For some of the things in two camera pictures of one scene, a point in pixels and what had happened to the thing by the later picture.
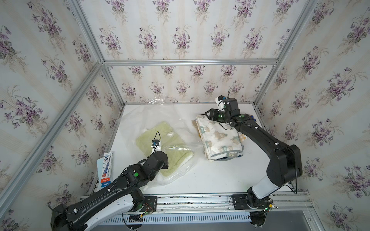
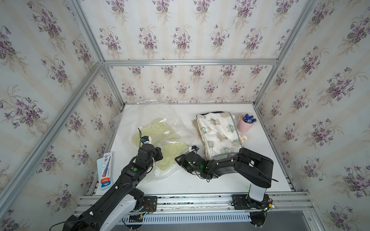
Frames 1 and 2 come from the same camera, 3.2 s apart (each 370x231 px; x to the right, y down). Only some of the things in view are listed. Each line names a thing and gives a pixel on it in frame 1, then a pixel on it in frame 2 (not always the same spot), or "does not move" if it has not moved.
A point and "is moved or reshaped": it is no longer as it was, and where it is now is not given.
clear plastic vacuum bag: x=178 y=135 is moved or reshaped
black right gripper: x=213 y=114 to x=182 y=161
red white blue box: x=107 y=165 does not move
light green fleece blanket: x=177 y=153 does not move
